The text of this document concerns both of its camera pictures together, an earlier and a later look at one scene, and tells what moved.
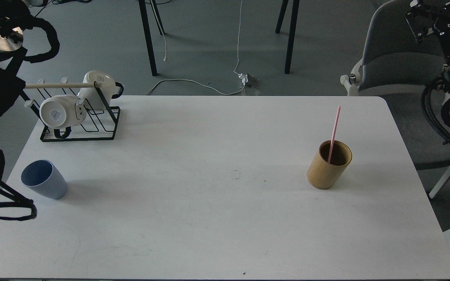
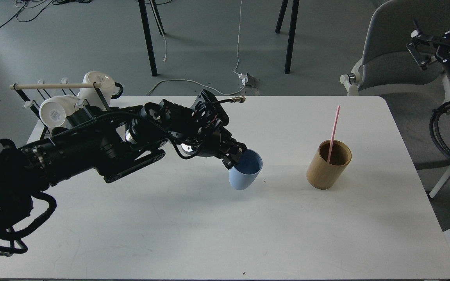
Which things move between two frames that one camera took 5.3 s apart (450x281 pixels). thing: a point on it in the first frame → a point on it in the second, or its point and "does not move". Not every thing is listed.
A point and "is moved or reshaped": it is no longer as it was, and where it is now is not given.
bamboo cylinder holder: x=321 y=175 does not move
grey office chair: x=397 y=61 does not move
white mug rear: x=110 y=89 does not move
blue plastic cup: x=42 y=175 is moved or reshaped
